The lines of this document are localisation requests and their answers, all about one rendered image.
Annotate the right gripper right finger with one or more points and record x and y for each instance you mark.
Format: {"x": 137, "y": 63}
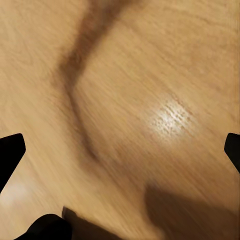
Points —
{"x": 232, "y": 149}

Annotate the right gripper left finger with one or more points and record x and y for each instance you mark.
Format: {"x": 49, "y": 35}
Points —
{"x": 12, "y": 149}

